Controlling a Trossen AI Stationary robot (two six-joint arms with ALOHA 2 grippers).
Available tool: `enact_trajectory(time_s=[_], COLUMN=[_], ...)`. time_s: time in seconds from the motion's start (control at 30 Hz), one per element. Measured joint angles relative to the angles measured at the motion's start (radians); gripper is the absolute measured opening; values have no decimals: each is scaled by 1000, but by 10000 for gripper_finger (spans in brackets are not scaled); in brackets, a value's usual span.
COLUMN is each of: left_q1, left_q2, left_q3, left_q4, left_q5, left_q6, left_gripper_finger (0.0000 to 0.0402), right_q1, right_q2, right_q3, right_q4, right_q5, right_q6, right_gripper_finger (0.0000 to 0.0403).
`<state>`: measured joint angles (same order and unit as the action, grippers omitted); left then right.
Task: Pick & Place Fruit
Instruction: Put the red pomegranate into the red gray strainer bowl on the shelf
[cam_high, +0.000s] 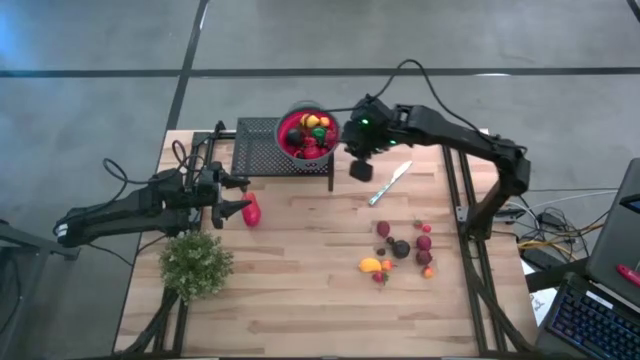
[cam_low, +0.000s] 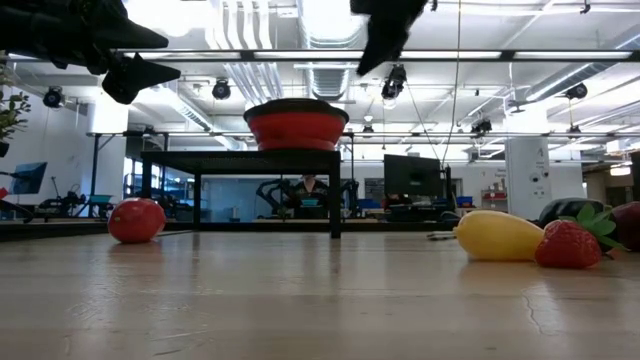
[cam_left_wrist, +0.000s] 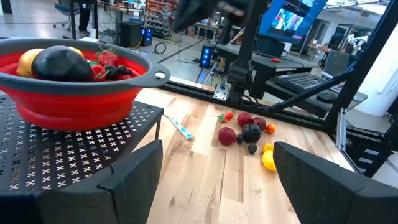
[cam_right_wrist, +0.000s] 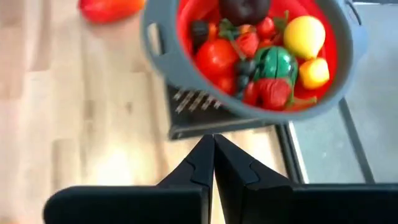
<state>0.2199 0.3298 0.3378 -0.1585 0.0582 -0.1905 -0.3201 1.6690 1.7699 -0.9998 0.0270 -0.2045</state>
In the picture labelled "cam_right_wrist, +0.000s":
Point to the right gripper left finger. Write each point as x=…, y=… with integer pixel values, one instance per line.
x=140, y=205

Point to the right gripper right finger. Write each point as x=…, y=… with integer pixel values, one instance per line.
x=311, y=205

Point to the red strawberry green leaves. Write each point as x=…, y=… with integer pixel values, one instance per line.
x=265, y=28
x=270, y=93
x=248, y=43

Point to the small orange peach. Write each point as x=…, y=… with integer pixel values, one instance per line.
x=314, y=73

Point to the red collapsible colander grey rim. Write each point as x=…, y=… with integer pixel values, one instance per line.
x=174, y=62

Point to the small dark blueberry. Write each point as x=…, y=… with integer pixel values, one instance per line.
x=245, y=67

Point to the yellow lemon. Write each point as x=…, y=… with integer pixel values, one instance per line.
x=304, y=37

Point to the dark purple round fruit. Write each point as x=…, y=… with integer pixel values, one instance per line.
x=244, y=11

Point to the black perforated metal shelf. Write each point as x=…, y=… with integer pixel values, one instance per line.
x=202, y=124

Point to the large red pepper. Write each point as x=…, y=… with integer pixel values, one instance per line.
x=109, y=9

